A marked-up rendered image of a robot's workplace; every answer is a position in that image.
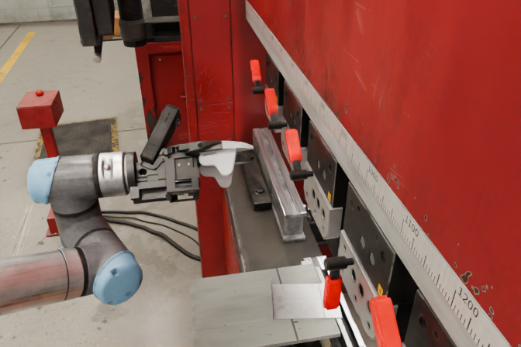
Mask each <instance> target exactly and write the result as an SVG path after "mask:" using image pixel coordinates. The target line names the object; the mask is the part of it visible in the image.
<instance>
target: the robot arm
mask: <svg viewBox="0 0 521 347"><path fill-rule="evenodd" d="M180 121H181V115H180V108H178V107H176V106H173V105H170V104H166V106H165V108H164V109H163V111H162V112H161V114H160V117H159V120H158V122H157V124H156V126H155V127H154V130H153V131H152V133H151V135H150V138H149V139H148V141H147V144H146V145H145V147H144V149H143V151H142V153H141V154H140V158H141V161H142V162H139V163H138V159H137V155H136V152H135V151H134V152H127V153H125V152H124V151H122V152H112V153H95V154H85V155H76V156H57V157H52V158H46V159H39V160H35V161H33V162H32V163H31V165H30V168H29V170H28V174H27V186H28V191H29V196H30V197H31V198H32V199H33V201H34V202H35V203H37V204H49V203H50V206H51V208H52V210H53V215H54V217H55V221H56V223H57V229H58V232H59V235H60V244H61V246H62V247H63V249H56V250H50V251H46V252H41V253H31V254H26V255H21V256H12V257H7V258H1V259H0V316H2V315H6V314H12V313H16V312H19V311H25V310H29V309H32V308H35V307H42V306H45V305H48V304H55V303H58V302H61V301H68V300H71V299H75V298H78V297H85V296H88V295H92V294H94V295H95V297H96V298H98V299H99V300H100V301H101V302H102V303H103V304H110V305H115V304H121V303H122V302H124V301H127V300H128V299H130V298H131V297H132V296H133V295H134V294H135V293H136V292H137V291H138V289H139V288H140V285H141V283H142V280H143V271H142V269H141V267H140V265H139V264H138V262H137V261H136V260H135V256H134V255H133V254H132V253H131V252H130V251H129V250H128V249H127V248H126V246H125V245H124V244H123V243H122V241H121V240H120V239H119V237H118V236H117V234H116V233H115V232H114V231H113V229H112V228H111V227H110V225H109V224H108V223H107V221H106V220H105V219H104V218H103V216H102V212H101V208H100V204H99V200H98V199H99V198H109V197H117V196H125V195H128V194H129V192H130V197H131V200H132V201H133V203H134V204H141V203H149V202H157V201H170V203H173V202H180V201H194V200H199V192H200V188H201V186H200V174H201V175H202V176H204V177H214V178H215V179H216V181H217V182H218V184H219V186H220V187H229V186H230V185H231V182H232V176H233V170H234V165H239V164H243V163H249V162H250V159H249V158H247V157H245V156H243V155H241V154H236V152H243V151H247V150H253V149H254V147H253V146H252V145H250V144H247V143H243V142H235V141H221V140H213V141H198V142H193V143H186V144H179V145H174V146H169V147H168V148H167V145H168V143H169V142H170V140H171V137H172V136H173V134H174V131H175V129H177V128H178V126H179V124H180ZM166 148H167V149H166ZM199 171H200V172H199ZM142 175H144V176H142ZM187 193H188V196H193V198H187V199H180V200H178V196H179V195H184V194H187Z"/></svg>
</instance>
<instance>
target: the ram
mask: <svg viewBox="0 0 521 347"><path fill-rule="evenodd" d="M247 1H248V3H249V4H250V6H251V7H252V8H253V10H254V11H255V12H256V13H257V15H258V16H259V17H260V19H261V20H262V21H263V23H264V24H265V26H266V27H267V28H268V29H269V30H270V32H271V33H272V35H273V36H274V38H275V39H276V40H277V41H278V42H279V44H280V45H281V47H282V48H283V49H284V50H285V52H286V53H287V55H289V57H290V58H291V59H292V61H293V62H294V64H295V65H296V67H297V68H298V69H299V70H300V71H301V73H302V74H303V76H304V77H305V79H306V80H307V81H308V82H309V83H310V84H311V86H312V87H313V89H314V90H315V91H316V93H317V94H318V96H320V98H321V99H322V100H323V102H324V103H325V105H326V106H327V108H328V109H329V110H330V111H331V112H332V113H333V115H334V116H335V118H336V119H337V121H338V122H339V123H340V124H341V125H342V127H343V128H344V130H345V131H346V132H347V134H348V135H349V137H350V138H351V139H352V140H353V141H354V143H355V144H356V145H357V147H358V148H359V150H360V151H361V152H362V153H363V154H364V156H365V157H366V159H367V160H368V162H369V163H370V164H371V165H372V166H373V168H374V169H375V170H376V172H377V173H378V175H379V176H380V177H381V179H382V180H383V181H384V182H385V184H386V185H387V186H388V188H389V189H390V191H391V192H392V193H393V194H394V195H395V197H396V198H397V199H398V201H399V202H400V204H401V205H402V207H403V208H404V209H405V210H406V211H407V213H408V214H409V216H410V217H411V218H412V220H413V221H414V222H415V223H416V225H417V226H418V227H419V229H420V230H421V231H422V233H423V234H424V235H425V237H426V238H427V239H428V240H429V242H430V243H431V245H432V246H433V248H434V249H435V250H436V251H437V252H438V254H439V255H440V257H441V258H442V259H443V261H444V262H445V263H446V264H447V265H448V267H449V268H450V270H451V271H452V272H453V274H454V275H455V277H456V278H457V279H458V280H459V281H460V283H461V284H462V286H463V287H464V288H465V290H466V291H467V292H468V293H469V294H470V296H471V297H472V299H473V300H474V302H475V303H476V304H477V305H478V306H479V308H480V309H481V311H482V312H483V313H484V315H485V316H486V317H487V319H488V320H489V321H490V322H491V323H492V325H493V326H494V328H495V329H496V331H497V332H498V333H499V334H500V335H501V337H502V338H503V340H504V341H505V343H506V344H507V345H508V347H521V0H247ZM246 19H247V21H248V22H249V24H250V26H251V27H252V29H253V30H254V32H255V33H256V35H257V37H258V38H259V40H260V41H261V42H262V44H263V46H264V48H265V49H266V51H267V52H268V53H269V55H270V57H271V59H272V60H273V61H274V63H275V64H276V66H277V68H278V69H279V70H280V72H281V74H282V76H283V77H284V79H285V80H286V81H287V83H288V85H289V87H290V88H291V89H292V91H293V92H294V94H295V96H296V98H297V99H298V100H299V102H300V103H301V105H302V107H303V108H304V109H305V111H306V113H307V114H308V116H309V117H310V119H311V120H312V122H313V124H314V125H315V127H316V128H317V130H318V131H319V133H320V135H321V136H322V138H323V139H324V141H325V142H326V144H327V146H328V147H329V148H330V150H331V152H332V153H333V155H334V156H335V157H336V160H337V161H338V163H339V164H340V165H341V167H342V168H343V171H344V172H345V174H346V175H347V176H348V178H349V180H350V182H351V183H352V185H353V186H354V187H355V189H356V191H357V193H358V194H359V195H360V196H361V198H362V200H363V202H364V203H365V204H366V206H367V208H368V209H369V211H370V213H371V214H372V215H373V217H374V219H375V220H376V222H377V223H378V225H379V226H380V228H381V230H382V231H383V233H384V234H385V236H386V237H387V239H388V241H389V242H390V243H391V245H392V247H393V248H394V250H395V251H396V253H397V254H398V256H399V258H400V259H401V261H402V262H403V264H404V265H405V267H406V269H407V270H408V271H409V273H410V275H411V276H412V278H413V279H414V281H415V282H416V284H417V286H418V287H419V289H420V290H421V291H422V293H423V295H424V297H425V298H426V299H427V301H428V302H429V304H430V306H431V308H432V309H433V310H434V312H435V313H436V316H437V317H438V318H439V319H440V321H441V323H442V324H443V326H444V327H445V329H446V330H447V332H448V334H449V336H450V337H451V338H452V340H453V341H454V343H455V345H456V346H457V347H478V345H477V344H476V342H475V341H474V339H473V338H472V337H471V335H470V334H469V332H468V330H467V329H466V328H465V327H464V325H463V324H462V322H461V320H460V319H459V317H458V316H457V315H456V314H455V312H454V310H453V309H452V307H451V306H450V305H449V303H448V302H447V300H446V299H445V297H444V296H443V295H442V293H441V292H440V290H439V289H438V287H437V286H436V284H435V283H434V282H433V280H432V279H431V277H430V275H429V274H428V273H427V272H426V270H425V269H424V267H423V265H422V264H421V262H420V261H419V260H418V258H417V257H416V255H415V254H414V252H413V251H412V250H411V248H410V247H409V245H408V244H407V242H406V241H405V240H404V238H403V237H402V235H401V234H400V232H399V231H398V229H397V228H396V227H395V225H394V224H393V222H392V220H391V219H390V218H389V217H388V215H387V213H386V212H385V210H384V209H383V207H382V206H381V205H380V203H379V202H378V200H377V199H376V197H375V196H374V195H373V193H372V192H371V190H370V189H369V187H368V186H367V185H366V183H365V182H364V180H363V179H362V177H361V176H360V174H359V173H358V172H357V170H356V168H355V167H354V165H353V164H352V163H351V161H350V160H349V158H348V157H347V155H346V154H345V152H344V151H343V150H342V148H341V147H340V145H339V144H338V142H337V141H336V140H335V138H334V137H333V135H332V134H331V132H330V131H329V130H328V128H327V127H326V125H325V123H324V122H323V121H322V119H321V118H320V117H319V115H318V113H317V112H316V110H315V109H314V108H313V106H312V105H311V103H310V102H309V100H308V99H307V97H306V96H305V95H304V93H303V92H302V90H301V89H300V87H299V86H298V85H297V83H296V82H295V80H294V78H293V77H292V76H291V75H290V73H289V72H288V70H287V68H286V67H285V65H284V64H283V63H282V62H281V60H280V58H279V57H278V55H277V54H276V53H275V51H274V50H273V48H272V47H271V45H270V44H269V42H268V41H267V40H266V38H265V37H264V35H263V33H262V32H261V31H260V30H259V28H258V27H257V25H256V23H255V22H254V21H253V20H252V18H251V17H250V15H249V13H248V12H247V10H246Z"/></svg>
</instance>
